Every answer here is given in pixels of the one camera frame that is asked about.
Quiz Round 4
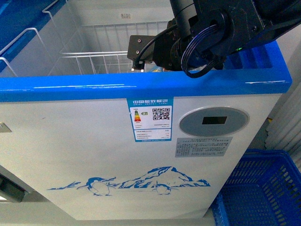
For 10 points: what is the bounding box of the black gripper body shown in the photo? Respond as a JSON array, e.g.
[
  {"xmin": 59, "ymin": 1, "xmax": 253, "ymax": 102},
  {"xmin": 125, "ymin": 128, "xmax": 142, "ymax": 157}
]
[{"xmin": 153, "ymin": 28, "xmax": 182, "ymax": 71}]

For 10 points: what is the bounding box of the energy efficiency label sticker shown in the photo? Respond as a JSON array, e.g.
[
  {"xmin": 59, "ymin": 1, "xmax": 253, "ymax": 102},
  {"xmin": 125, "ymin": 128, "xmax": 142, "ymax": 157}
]
[{"xmin": 127, "ymin": 97, "xmax": 174, "ymax": 142}]

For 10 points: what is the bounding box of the grey oval control panel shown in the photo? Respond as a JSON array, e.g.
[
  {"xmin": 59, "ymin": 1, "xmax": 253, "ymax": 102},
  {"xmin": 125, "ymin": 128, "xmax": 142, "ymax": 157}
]
[{"xmin": 179, "ymin": 107, "xmax": 249, "ymax": 137}]

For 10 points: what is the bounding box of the white blue chest freezer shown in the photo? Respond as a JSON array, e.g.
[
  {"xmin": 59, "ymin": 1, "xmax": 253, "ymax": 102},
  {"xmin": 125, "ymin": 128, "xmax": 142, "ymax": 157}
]
[{"xmin": 0, "ymin": 0, "xmax": 292, "ymax": 223}]

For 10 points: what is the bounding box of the white pleated curtain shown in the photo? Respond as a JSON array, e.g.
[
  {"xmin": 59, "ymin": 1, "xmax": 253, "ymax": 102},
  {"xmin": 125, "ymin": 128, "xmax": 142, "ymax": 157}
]
[{"xmin": 265, "ymin": 81, "xmax": 301, "ymax": 151}]

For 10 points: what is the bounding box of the blue plastic shopping basket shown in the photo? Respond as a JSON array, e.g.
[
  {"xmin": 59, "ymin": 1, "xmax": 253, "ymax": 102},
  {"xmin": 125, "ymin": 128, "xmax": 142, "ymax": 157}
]
[{"xmin": 211, "ymin": 149, "xmax": 301, "ymax": 226}]

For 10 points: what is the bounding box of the blue coiled cable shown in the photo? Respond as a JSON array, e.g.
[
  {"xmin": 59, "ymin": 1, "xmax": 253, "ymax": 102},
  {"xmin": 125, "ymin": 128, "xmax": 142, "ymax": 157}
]
[{"xmin": 181, "ymin": 24, "xmax": 224, "ymax": 79}]

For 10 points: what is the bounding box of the black camera cable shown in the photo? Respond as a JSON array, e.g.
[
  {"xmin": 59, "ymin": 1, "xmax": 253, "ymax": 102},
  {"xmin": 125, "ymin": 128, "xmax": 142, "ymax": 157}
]
[{"xmin": 131, "ymin": 24, "xmax": 178, "ymax": 73}]

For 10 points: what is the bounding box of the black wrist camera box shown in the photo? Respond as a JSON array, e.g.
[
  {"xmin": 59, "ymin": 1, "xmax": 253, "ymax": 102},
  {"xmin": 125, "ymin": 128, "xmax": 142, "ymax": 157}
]
[{"xmin": 127, "ymin": 35, "xmax": 155, "ymax": 64}]

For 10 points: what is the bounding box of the white wire freezer basket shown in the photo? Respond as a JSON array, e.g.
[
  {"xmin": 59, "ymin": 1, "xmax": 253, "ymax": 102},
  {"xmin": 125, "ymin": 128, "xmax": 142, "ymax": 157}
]
[{"xmin": 42, "ymin": 0, "xmax": 173, "ymax": 75}]

